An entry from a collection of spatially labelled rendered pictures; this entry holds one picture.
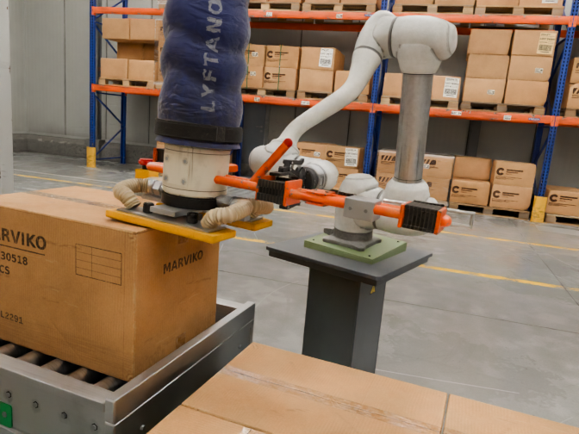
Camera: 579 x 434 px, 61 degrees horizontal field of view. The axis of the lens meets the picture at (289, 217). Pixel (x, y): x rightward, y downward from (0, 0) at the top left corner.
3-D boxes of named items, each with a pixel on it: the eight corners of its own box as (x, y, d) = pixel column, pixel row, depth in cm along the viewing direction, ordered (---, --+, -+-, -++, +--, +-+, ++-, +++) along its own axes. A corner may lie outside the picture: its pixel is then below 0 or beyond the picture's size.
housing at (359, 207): (341, 216, 110) (344, 196, 109) (351, 213, 116) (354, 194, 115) (371, 222, 107) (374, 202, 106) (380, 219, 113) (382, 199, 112)
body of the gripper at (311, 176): (319, 166, 141) (308, 169, 133) (316, 195, 143) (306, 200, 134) (295, 164, 144) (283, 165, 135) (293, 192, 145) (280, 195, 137)
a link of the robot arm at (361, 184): (344, 220, 207) (349, 168, 201) (384, 228, 198) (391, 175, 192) (326, 227, 193) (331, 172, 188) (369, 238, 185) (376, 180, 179)
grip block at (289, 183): (252, 200, 118) (255, 176, 117) (271, 196, 127) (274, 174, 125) (283, 207, 114) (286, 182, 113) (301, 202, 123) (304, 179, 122)
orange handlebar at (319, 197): (112, 166, 139) (113, 153, 138) (181, 163, 166) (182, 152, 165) (447, 232, 100) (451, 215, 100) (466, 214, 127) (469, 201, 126)
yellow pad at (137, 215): (104, 216, 127) (105, 197, 126) (132, 212, 136) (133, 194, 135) (213, 244, 113) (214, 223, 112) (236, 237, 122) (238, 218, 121)
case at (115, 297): (-29, 330, 147) (-35, 198, 139) (76, 291, 184) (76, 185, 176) (133, 384, 125) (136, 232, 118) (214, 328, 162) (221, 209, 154)
